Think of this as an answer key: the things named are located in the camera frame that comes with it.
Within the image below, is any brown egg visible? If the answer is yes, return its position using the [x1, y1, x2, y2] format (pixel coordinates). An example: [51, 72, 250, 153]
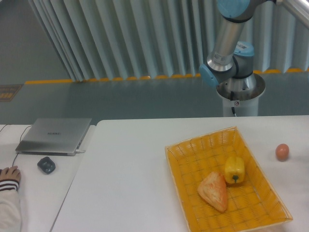
[275, 144, 289, 161]

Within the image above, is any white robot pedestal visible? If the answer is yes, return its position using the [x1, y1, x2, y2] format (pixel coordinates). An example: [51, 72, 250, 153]
[221, 97, 259, 117]

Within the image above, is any triangular pastry bread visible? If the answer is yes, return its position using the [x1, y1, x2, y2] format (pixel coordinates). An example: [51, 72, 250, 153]
[197, 172, 227, 213]

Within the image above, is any white sleeved forearm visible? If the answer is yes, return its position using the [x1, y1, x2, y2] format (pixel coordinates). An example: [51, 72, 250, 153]
[0, 179, 22, 232]

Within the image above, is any yellow woven basket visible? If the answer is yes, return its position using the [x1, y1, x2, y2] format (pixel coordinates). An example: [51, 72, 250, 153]
[165, 127, 293, 232]

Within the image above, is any silver laptop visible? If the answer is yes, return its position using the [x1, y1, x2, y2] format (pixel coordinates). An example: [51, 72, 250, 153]
[15, 118, 91, 156]

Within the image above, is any black mouse cable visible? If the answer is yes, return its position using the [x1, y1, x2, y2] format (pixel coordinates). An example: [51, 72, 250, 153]
[0, 124, 33, 168]

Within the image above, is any black pedestal cable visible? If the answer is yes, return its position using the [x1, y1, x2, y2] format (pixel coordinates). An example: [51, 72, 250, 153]
[230, 90, 238, 117]

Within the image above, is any folded grey partition screen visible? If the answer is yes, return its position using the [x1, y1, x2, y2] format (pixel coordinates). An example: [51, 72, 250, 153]
[30, 0, 309, 82]

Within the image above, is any person's hand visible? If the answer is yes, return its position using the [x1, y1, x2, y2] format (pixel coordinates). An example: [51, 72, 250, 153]
[0, 166, 21, 183]

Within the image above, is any yellow bell pepper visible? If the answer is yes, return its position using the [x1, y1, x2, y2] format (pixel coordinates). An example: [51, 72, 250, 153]
[224, 156, 245, 184]

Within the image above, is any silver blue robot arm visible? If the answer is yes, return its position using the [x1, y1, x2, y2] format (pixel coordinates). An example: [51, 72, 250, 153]
[199, 0, 309, 101]

